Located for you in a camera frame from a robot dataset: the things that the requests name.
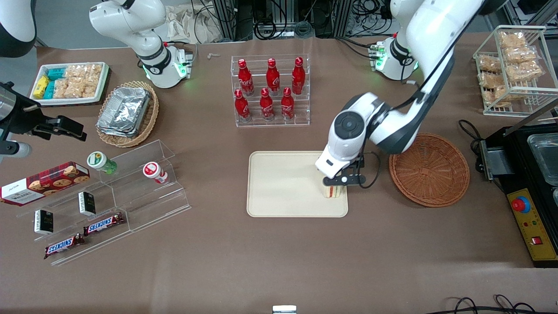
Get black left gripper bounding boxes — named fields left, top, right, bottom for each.
left=322, top=155, right=367, bottom=188

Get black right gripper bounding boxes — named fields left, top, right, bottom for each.
left=8, top=101, right=88, bottom=143

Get white rectangular snack tray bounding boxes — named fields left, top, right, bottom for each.
left=30, top=62, right=109, bottom=106

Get beige plastic tray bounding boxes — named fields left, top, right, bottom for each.
left=247, top=151, right=349, bottom=218

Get round brown wicker basket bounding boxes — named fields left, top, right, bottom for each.
left=389, top=133, right=470, bottom=208

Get oval light wicker basket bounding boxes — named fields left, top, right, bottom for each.
left=96, top=81, right=160, bottom=148

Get green cap drink bottle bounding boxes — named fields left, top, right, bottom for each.
left=86, top=151, right=117, bottom=175

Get yellow snack packet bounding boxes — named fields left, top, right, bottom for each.
left=33, top=75, right=50, bottom=99

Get red tartan cookie box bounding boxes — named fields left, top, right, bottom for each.
left=0, top=161, right=91, bottom=206

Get stack of foil trays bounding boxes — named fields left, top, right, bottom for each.
left=96, top=86, right=151, bottom=138

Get clear acrylic bottle rack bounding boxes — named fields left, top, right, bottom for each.
left=231, top=54, right=311, bottom=128

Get small black white box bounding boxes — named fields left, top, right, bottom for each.
left=34, top=209, right=54, bottom=235
left=78, top=191, right=96, bottom=216

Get red cap drink bottle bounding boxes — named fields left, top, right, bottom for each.
left=143, top=161, right=169, bottom=184

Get red cola bottle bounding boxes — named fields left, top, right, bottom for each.
left=281, top=87, right=295, bottom=120
left=234, top=89, right=251, bottom=122
left=260, top=88, right=275, bottom=121
left=291, top=57, right=305, bottom=95
left=238, top=59, right=254, bottom=96
left=266, top=58, right=281, bottom=96

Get brown snickers bar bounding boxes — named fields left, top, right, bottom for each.
left=44, top=233, right=85, bottom=260
left=83, top=212, right=125, bottom=236

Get clear acrylic stepped display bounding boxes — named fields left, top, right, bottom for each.
left=15, top=140, right=192, bottom=266

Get grey metal block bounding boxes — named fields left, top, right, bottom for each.
left=480, top=140, right=508, bottom=181

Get crumpled beige cloth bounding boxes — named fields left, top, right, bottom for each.
left=165, top=4, right=224, bottom=44

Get black machine base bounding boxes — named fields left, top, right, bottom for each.
left=480, top=124, right=558, bottom=267

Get clear fried snack bag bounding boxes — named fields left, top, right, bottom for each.
left=476, top=55, right=503, bottom=73
left=483, top=85, right=519, bottom=108
left=508, top=60, right=544, bottom=82
left=479, top=71, right=506, bottom=89
left=504, top=46, right=538, bottom=64
left=498, top=31, right=527, bottom=48

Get grey metal bar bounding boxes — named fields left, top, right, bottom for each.
left=504, top=102, right=558, bottom=137

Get yellow control panel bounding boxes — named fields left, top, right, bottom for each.
left=507, top=188, right=558, bottom=261

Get clear plastic container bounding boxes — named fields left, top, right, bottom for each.
left=527, top=133, right=558, bottom=187

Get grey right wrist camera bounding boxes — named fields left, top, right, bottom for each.
left=0, top=140, right=32, bottom=163

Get black machine cable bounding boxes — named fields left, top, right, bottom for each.
left=458, top=119, right=484, bottom=154

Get black floor cables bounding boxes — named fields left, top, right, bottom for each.
left=440, top=294, right=558, bottom=314

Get white wire rack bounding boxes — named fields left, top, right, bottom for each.
left=473, top=25, right=558, bottom=117

